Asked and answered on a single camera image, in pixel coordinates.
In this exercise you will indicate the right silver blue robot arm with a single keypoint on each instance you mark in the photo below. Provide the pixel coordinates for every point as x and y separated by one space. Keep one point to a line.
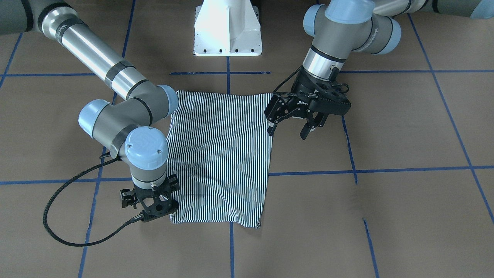
43 89

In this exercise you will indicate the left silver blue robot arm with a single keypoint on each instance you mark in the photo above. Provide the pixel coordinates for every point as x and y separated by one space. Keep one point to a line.
342 27

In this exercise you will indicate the blue white striped polo shirt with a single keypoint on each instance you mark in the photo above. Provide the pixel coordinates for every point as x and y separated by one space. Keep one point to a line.
220 150

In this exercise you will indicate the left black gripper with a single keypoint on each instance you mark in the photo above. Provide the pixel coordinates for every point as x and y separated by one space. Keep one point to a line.
301 88

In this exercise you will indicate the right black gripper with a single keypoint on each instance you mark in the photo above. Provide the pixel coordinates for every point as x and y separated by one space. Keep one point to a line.
127 197

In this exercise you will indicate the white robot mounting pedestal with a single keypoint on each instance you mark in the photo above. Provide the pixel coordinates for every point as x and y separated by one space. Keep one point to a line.
227 28

